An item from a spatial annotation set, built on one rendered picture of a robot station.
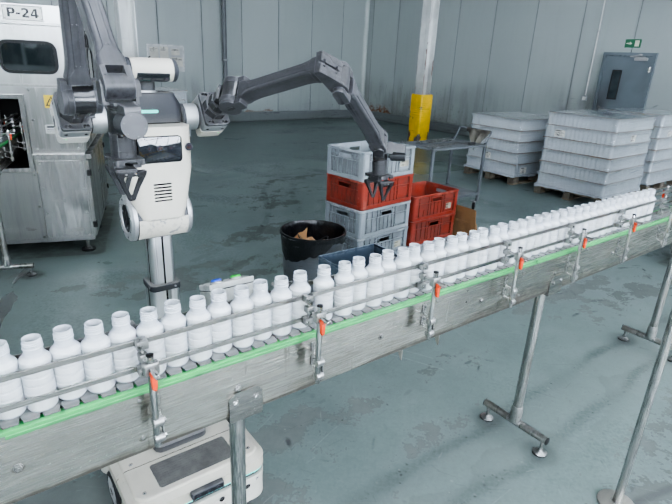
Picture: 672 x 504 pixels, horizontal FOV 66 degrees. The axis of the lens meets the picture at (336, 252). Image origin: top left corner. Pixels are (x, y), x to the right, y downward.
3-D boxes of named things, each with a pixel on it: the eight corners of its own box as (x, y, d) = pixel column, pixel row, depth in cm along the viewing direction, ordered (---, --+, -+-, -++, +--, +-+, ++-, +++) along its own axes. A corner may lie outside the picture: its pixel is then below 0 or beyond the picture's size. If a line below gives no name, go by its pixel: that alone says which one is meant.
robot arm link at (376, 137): (331, 62, 157) (327, 92, 154) (348, 59, 155) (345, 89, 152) (375, 135, 194) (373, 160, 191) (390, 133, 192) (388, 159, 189)
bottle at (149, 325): (165, 362, 127) (160, 302, 122) (168, 375, 122) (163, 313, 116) (139, 366, 125) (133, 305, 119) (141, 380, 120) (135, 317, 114)
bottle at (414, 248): (408, 285, 178) (413, 240, 172) (422, 291, 174) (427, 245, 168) (397, 289, 174) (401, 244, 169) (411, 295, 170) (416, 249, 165)
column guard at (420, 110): (417, 147, 1117) (422, 94, 1078) (404, 144, 1146) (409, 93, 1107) (429, 146, 1139) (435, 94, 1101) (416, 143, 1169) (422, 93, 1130)
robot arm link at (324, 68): (331, 40, 148) (327, 69, 145) (354, 68, 158) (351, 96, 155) (218, 79, 171) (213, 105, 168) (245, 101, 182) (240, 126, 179)
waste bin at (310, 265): (301, 335, 339) (303, 244, 317) (267, 309, 373) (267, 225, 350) (354, 318, 366) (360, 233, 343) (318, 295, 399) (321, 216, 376)
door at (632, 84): (628, 165, 1022) (656, 52, 948) (580, 157, 1096) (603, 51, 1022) (630, 165, 1028) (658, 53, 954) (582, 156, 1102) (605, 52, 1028)
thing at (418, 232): (409, 247, 446) (412, 223, 438) (376, 234, 475) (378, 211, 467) (453, 235, 483) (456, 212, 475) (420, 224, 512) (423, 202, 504)
